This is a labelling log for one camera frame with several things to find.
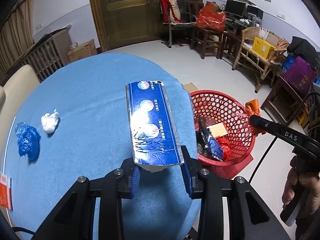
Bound blue tablecloth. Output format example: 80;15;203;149
5;53;196;231

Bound wicker armchair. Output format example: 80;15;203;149
232;27;289;93

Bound orange and white medicine box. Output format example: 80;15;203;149
0;172;12;210

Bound metal frame chair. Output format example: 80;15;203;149
160;0;195;48

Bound crushed blue toothpaste box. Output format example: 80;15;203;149
196;128;223;161

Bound white thin tube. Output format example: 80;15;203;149
2;116;16;173

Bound person's right hand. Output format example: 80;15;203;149
281;155;320;215

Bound yellow cardboard box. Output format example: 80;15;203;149
252;37;276;60

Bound purple shopping bag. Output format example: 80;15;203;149
281;56;316;97

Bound red and beige hanging clothes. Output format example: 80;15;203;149
160;0;185;23

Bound red bag on chair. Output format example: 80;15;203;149
196;2;226;32

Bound crumpled blue plastic bag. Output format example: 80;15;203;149
15;122;41;162

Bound red plastic waste basket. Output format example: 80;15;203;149
190;90;255;170

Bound crumpled white paper ball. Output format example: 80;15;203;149
41;109;60;134

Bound red plastic bag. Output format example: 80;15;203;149
217;137;232;161

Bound brown cardboard box on floor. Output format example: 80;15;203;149
67;39;98;62

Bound black computer monitor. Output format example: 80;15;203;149
225;0;247;17

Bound beige curtain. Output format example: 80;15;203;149
1;0;34;75

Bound brown wooden double door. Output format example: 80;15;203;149
89;0;202;52

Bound orange-red wrapper with fringe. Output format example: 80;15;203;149
245;99;266;137

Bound wooden slatted crib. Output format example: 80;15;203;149
1;25;72;85

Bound black cable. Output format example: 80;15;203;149
248;135;278;178

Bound dark wooden chair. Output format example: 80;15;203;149
188;1;224;59

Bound long blue toothpaste box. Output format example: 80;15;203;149
125;81;184;172

